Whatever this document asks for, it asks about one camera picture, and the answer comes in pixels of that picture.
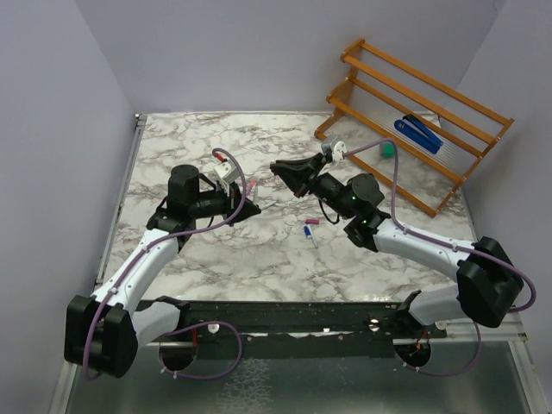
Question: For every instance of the white pen blue end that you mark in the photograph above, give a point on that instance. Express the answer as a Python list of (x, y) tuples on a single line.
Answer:
[(313, 239)]

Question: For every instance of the blue stapler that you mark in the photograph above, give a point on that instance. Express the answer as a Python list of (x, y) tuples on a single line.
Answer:
[(411, 127)]

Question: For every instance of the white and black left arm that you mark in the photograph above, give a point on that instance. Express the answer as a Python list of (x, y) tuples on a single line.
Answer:
[(105, 331)]

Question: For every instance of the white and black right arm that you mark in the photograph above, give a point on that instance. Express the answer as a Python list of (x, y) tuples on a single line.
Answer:
[(484, 284)]

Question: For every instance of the green cube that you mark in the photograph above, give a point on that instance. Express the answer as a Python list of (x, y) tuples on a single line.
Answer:
[(386, 150)]

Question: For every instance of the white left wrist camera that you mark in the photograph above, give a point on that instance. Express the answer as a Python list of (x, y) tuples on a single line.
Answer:
[(226, 174)]

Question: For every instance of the orange wooden rack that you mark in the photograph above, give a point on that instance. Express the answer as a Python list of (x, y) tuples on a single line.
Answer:
[(442, 135)]

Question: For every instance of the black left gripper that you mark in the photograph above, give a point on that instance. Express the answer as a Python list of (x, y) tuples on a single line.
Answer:
[(233, 200)]

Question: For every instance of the white pen green end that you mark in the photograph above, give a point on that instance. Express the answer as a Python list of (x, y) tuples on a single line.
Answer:
[(269, 205)]

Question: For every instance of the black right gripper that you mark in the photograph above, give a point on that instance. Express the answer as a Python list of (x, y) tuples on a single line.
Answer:
[(297, 172)]

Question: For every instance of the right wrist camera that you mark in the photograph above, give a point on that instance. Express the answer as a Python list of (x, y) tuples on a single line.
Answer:
[(333, 149)]

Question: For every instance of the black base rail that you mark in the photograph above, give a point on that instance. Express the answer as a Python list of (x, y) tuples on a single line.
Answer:
[(296, 330)]

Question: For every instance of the aluminium table frame rail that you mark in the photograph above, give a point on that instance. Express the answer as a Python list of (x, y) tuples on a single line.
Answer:
[(140, 124)]

